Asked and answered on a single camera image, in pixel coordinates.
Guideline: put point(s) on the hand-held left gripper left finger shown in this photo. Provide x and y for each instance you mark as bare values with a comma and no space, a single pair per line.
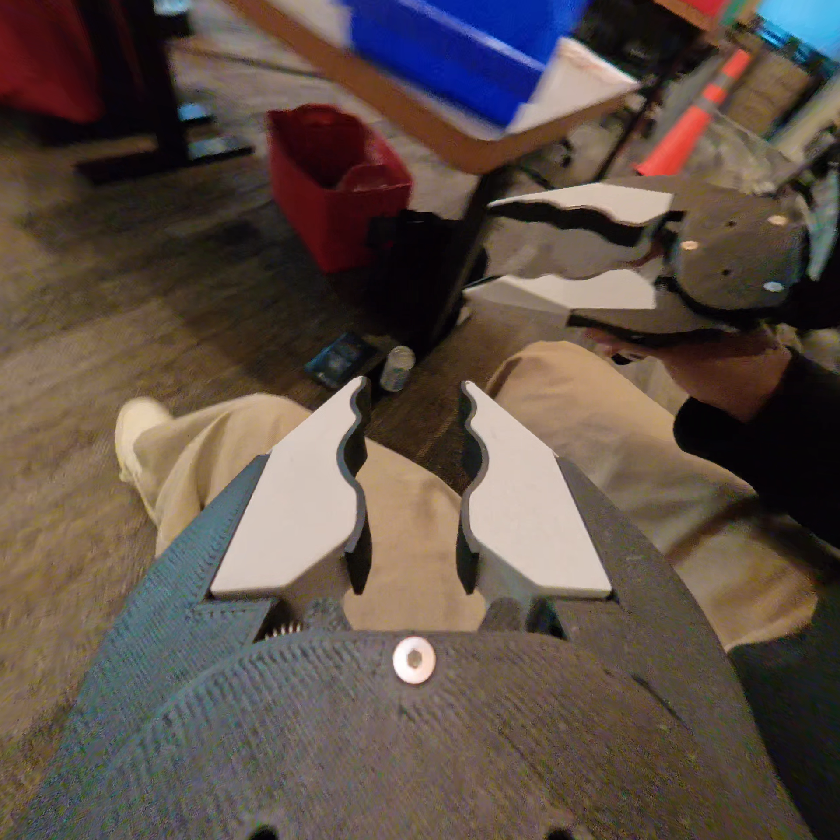
295,518

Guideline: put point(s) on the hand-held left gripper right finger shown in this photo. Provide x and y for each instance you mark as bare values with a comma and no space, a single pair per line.
531,518

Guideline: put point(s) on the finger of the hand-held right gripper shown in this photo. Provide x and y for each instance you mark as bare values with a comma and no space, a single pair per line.
604,200
590,292

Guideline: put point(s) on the person's right forearm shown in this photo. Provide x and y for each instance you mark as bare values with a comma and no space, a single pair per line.
774,453

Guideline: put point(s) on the person's right hand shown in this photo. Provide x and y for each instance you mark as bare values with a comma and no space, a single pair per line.
728,374

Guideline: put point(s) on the orange traffic cone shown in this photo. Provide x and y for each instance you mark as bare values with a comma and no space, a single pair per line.
682,131

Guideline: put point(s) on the person's left leg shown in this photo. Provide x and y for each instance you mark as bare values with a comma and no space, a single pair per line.
197,459

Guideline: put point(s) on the black desk leg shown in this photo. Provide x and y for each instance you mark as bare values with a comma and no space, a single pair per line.
157,98
472,249

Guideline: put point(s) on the blue packet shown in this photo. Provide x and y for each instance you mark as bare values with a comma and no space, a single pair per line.
341,361

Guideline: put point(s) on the black backpack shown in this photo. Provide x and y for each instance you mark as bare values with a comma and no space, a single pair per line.
407,275

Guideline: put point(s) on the person's white left shoe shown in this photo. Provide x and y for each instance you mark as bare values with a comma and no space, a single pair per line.
134,426

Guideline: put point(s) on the blue plastic bin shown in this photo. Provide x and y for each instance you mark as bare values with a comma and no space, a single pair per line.
453,52

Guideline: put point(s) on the red plastic bin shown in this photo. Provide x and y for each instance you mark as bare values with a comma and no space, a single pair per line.
315,197

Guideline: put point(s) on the red cloth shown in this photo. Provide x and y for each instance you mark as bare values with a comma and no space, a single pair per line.
46,59

